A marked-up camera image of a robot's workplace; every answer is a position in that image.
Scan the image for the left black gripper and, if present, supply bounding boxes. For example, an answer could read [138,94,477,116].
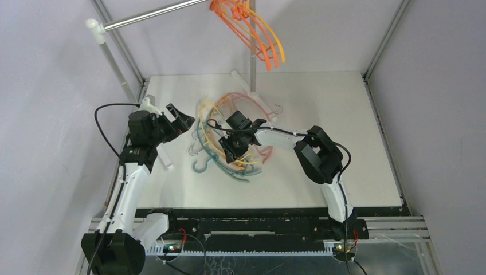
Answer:
[148,104,194,147]

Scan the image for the teal plastic hanger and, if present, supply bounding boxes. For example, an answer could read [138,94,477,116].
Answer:
[192,119,263,183]

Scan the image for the pale yellow wire-hook hanger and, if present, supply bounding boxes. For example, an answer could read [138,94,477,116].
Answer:
[198,97,259,168]

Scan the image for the orange plastic hanger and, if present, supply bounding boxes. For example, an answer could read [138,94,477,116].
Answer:
[209,0,272,72]
[218,0,281,69]

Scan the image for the yellow-orange plastic hanger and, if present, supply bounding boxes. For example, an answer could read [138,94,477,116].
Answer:
[231,1,285,71]

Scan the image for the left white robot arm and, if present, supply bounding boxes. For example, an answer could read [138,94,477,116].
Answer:
[81,103,195,274]

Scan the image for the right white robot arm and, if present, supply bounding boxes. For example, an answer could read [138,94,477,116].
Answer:
[206,111,354,238]

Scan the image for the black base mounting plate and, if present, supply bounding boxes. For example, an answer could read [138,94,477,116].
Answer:
[135,207,410,254]

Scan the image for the left small circuit board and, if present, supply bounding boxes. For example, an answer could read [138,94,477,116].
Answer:
[162,244,183,254]

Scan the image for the small circuit board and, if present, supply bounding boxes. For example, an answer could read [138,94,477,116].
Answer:
[332,245,355,253]
[162,244,183,254]

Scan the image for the right small circuit board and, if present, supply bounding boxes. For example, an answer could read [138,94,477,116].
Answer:
[332,245,355,253]

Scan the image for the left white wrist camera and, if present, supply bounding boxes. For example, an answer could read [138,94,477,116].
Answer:
[139,96,162,115]

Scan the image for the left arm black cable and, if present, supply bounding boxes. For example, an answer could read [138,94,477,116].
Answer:
[94,103,141,160]

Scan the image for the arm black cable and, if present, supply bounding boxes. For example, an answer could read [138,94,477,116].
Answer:
[94,103,141,160]
[206,119,359,275]

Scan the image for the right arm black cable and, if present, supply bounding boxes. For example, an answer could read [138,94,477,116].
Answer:
[206,119,359,275]

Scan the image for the light orange wire-hook hanger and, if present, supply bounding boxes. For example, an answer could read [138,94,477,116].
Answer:
[205,95,246,172]

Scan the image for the pink wire-hook hanger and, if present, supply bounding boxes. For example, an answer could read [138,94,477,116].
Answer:
[225,92,282,164]

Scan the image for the white clothes rack frame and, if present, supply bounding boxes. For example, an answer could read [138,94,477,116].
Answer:
[85,0,284,170]

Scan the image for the aluminium rail frame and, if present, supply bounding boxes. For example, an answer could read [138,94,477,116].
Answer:
[81,215,432,255]

